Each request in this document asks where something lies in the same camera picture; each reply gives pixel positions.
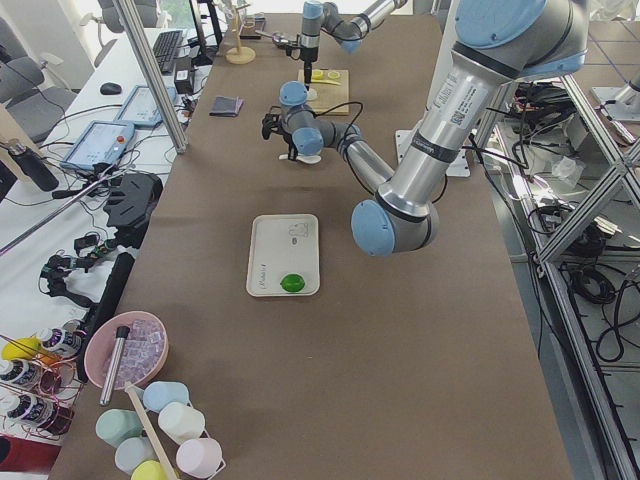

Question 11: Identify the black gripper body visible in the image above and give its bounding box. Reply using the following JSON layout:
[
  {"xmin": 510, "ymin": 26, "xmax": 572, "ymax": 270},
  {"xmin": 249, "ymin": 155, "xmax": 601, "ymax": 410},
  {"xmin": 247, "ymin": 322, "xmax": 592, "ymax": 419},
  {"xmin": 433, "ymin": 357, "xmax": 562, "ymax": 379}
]
[
  {"xmin": 299, "ymin": 33, "xmax": 320, "ymax": 74},
  {"xmin": 281, "ymin": 128, "xmax": 297, "ymax": 150}
]

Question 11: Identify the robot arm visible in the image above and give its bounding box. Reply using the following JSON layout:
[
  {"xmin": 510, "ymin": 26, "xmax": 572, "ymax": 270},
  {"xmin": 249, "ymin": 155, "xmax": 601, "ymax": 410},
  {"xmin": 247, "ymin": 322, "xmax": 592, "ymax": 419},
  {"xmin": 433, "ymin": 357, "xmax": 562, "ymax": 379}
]
[
  {"xmin": 297, "ymin": 0, "xmax": 406, "ymax": 89},
  {"xmin": 276, "ymin": 1, "xmax": 589, "ymax": 256}
]

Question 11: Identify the mint green bowl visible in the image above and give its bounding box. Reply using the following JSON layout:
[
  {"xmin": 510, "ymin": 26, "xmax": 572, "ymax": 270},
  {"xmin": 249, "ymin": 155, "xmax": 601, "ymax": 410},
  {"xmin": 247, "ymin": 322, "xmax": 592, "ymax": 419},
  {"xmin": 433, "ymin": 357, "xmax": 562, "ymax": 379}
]
[{"xmin": 297, "ymin": 154, "xmax": 321, "ymax": 165}]

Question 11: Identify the pink bowl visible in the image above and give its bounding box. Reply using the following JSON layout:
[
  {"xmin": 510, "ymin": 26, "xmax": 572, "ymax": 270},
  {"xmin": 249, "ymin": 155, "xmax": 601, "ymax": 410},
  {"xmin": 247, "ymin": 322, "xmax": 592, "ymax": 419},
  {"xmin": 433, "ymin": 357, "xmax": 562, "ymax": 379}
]
[{"xmin": 84, "ymin": 311, "xmax": 169, "ymax": 390}]

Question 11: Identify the metal tube in bowl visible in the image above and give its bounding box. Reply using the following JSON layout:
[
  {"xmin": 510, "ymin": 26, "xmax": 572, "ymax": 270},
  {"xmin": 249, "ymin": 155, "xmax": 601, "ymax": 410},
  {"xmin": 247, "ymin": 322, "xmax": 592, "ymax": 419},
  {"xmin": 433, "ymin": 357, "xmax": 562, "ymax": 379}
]
[{"xmin": 99, "ymin": 326, "xmax": 130, "ymax": 407}]

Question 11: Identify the yellow plastic knife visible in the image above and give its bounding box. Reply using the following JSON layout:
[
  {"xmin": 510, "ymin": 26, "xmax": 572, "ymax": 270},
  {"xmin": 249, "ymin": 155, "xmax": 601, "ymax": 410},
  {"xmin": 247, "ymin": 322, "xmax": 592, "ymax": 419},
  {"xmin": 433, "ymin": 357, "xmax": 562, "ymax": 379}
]
[{"xmin": 312, "ymin": 79, "xmax": 342, "ymax": 86}]

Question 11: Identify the metal scoop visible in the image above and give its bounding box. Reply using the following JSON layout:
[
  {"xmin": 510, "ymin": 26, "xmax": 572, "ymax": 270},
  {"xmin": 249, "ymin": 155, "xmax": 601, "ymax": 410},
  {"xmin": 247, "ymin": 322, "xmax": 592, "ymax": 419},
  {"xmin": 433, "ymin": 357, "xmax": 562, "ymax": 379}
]
[{"xmin": 256, "ymin": 30, "xmax": 297, "ymax": 49}]

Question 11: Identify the bamboo cutting board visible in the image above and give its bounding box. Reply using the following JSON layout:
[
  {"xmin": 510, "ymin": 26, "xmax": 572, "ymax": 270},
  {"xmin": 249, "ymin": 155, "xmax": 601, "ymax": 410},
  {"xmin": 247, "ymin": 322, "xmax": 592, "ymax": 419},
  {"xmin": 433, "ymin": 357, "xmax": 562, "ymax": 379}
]
[{"xmin": 306, "ymin": 69, "xmax": 350, "ymax": 116}]

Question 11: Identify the grey folded cloth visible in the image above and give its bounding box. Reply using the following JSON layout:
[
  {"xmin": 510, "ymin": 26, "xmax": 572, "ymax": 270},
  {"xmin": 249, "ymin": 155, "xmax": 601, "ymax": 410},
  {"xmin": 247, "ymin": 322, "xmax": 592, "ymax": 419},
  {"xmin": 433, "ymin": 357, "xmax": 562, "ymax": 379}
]
[{"xmin": 209, "ymin": 96, "xmax": 244, "ymax": 117}]

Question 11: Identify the wooden mug tree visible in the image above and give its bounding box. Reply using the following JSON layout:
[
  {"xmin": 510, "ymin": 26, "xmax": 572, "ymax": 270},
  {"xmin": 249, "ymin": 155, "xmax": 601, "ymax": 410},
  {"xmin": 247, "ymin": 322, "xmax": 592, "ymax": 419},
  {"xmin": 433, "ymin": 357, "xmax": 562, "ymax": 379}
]
[{"xmin": 219, "ymin": 0, "xmax": 256, "ymax": 65}]

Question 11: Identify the beige rabbit tray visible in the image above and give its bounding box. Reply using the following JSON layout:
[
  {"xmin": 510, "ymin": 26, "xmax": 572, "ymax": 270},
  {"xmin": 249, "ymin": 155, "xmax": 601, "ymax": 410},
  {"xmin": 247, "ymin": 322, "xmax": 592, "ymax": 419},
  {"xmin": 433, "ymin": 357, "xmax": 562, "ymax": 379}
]
[{"xmin": 246, "ymin": 214, "xmax": 320, "ymax": 297}]

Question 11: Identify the green lime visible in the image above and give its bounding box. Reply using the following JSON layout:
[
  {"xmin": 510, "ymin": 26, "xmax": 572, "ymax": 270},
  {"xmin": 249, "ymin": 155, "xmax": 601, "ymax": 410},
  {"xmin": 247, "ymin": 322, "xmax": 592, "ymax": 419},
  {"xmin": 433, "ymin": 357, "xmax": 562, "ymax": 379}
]
[{"xmin": 280, "ymin": 273, "xmax": 306, "ymax": 293}]

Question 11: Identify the black keyboard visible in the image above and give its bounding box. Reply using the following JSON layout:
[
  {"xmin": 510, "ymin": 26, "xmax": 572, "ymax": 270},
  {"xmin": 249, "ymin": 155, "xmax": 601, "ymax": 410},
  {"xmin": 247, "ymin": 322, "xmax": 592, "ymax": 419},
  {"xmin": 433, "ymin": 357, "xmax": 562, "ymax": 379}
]
[{"xmin": 153, "ymin": 30, "xmax": 183, "ymax": 75}]

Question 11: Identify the far teach pendant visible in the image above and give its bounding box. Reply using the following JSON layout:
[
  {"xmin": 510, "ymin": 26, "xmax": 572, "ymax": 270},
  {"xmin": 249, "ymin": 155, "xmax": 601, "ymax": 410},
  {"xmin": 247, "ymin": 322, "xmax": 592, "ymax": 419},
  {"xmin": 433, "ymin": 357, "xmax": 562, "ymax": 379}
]
[{"xmin": 114, "ymin": 85, "xmax": 162, "ymax": 128}]

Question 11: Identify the teach pendant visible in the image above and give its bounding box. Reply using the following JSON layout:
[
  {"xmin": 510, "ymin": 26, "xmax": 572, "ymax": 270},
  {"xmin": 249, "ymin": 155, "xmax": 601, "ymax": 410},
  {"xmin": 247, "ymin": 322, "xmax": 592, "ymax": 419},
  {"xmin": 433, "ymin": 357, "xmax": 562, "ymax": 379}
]
[
  {"xmin": 60, "ymin": 120, "xmax": 135, "ymax": 171},
  {"xmin": 114, "ymin": 85, "xmax": 162, "ymax": 128}
]

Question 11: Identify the black computer mouse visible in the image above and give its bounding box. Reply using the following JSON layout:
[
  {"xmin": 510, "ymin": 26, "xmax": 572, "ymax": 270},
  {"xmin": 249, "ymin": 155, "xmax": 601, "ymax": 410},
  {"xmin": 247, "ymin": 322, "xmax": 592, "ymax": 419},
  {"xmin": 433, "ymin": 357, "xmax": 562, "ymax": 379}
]
[{"xmin": 100, "ymin": 82, "xmax": 122, "ymax": 96}]

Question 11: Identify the near teach pendant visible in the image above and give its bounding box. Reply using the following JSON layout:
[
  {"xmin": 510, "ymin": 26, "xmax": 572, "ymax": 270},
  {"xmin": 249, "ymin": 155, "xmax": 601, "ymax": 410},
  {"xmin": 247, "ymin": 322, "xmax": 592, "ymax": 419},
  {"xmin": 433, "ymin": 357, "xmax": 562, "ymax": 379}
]
[{"xmin": 60, "ymin": 120, "xmax": 135, "ymax": 171}]

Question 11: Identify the black water bottle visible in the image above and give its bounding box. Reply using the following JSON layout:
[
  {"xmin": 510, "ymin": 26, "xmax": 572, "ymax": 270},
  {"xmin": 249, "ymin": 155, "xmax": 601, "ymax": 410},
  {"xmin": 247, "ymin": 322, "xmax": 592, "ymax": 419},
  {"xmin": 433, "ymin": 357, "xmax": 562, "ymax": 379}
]
[{"xmin": 6, "ymin": 139, "xmax": 59, "ymax": 192}]

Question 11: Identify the light blue cup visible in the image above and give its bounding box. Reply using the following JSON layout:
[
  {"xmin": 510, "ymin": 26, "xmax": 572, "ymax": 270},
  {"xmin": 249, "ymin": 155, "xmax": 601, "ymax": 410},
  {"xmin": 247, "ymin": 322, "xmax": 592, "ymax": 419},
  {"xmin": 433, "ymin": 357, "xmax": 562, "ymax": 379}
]
[{"xmin": 143, "ymin": 381, "xmax": 190, "ymax": 413}]

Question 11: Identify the white cup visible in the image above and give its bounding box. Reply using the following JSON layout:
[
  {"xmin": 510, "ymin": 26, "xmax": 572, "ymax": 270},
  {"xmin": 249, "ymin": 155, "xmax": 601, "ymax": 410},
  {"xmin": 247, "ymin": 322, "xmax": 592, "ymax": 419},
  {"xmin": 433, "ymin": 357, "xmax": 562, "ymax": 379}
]
[{"xmin": 158, "ymin": 402, "xmax": 205, "ymax": 445}]

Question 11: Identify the pink cup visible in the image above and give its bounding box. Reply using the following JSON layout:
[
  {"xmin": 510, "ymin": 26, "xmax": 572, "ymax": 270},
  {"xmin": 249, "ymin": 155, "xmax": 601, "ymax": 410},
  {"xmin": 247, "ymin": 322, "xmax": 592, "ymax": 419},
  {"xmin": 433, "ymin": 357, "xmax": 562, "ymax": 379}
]
[{"xmin": 176, "ymin": 438, "xmax": 223, "ymax": 479}]

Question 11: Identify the mint green cup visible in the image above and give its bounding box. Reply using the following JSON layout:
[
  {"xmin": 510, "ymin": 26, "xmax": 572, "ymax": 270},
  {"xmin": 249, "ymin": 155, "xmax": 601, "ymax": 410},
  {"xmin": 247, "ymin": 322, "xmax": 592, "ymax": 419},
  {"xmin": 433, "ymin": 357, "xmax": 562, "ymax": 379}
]
[{"xmin": 95, "ymin": 409, "xmax": 143, "ymax": 448}]

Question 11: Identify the pale blue cup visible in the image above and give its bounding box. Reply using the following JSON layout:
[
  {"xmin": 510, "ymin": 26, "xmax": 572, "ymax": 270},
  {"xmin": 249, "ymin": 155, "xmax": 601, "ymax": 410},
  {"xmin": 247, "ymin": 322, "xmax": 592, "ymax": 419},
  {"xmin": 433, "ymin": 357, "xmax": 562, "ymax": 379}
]
[{"xmin": 114, "ymin": 437, "xmax": 157, "ymax": 475}]

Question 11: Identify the yellow cup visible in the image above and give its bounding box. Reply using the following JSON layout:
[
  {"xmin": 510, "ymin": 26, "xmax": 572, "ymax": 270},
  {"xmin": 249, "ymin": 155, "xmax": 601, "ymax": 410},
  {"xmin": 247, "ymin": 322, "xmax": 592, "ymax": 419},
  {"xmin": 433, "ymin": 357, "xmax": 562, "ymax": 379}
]
[{"xmin": 130, "ymin": 460, "xmax": 167, "ymax": 480}]

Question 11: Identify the aluminium frame post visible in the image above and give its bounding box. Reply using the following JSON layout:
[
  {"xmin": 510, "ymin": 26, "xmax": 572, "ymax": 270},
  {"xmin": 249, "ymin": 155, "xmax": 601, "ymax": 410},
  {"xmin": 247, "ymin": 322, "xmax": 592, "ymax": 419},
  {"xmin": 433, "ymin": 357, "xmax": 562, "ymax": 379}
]
[{"xmin": 113, "ymin": 0, "xmax": 188, "ymax": 154}]

